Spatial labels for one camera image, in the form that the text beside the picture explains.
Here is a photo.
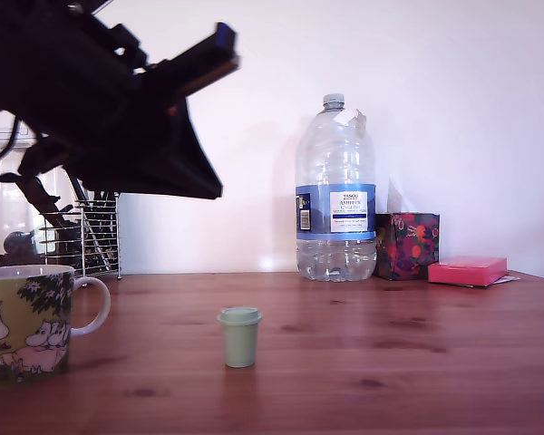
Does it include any black chopstick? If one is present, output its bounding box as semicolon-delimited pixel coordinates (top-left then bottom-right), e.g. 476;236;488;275
72;177;92;203
66;174;87;203

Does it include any floral tissue box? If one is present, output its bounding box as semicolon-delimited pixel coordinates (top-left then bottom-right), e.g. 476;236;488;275
374;210;441;281

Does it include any pink flat box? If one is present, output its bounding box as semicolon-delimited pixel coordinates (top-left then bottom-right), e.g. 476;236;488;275
427;256;509;288

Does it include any large clear water bottle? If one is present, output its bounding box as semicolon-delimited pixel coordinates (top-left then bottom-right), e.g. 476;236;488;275
294;92;377;283

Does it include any pale green coffee capsule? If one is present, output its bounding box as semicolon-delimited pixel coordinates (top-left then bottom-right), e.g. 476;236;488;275
216;305;263;369

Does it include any clear storage jar white lid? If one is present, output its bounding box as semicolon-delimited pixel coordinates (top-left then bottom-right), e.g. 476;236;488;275
0;128;85;269

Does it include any dark brown kitchen tool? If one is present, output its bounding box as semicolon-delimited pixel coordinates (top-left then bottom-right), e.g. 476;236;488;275
17;174;73;227

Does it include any white tissue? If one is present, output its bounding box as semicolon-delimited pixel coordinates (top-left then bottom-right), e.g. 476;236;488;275
386;176;418;214

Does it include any paper sheet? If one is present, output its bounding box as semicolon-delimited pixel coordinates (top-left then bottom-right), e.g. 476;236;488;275
461;273;521;288

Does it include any dark round object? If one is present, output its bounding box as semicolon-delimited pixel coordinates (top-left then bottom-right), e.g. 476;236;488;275
2;230;35;255

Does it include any cartoon print ceramic mug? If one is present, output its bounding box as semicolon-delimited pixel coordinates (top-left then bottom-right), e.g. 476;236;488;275
0;265;112;389

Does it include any metal wire utensil rack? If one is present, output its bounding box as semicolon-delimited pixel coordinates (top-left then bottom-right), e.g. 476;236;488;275
38;193;121;281

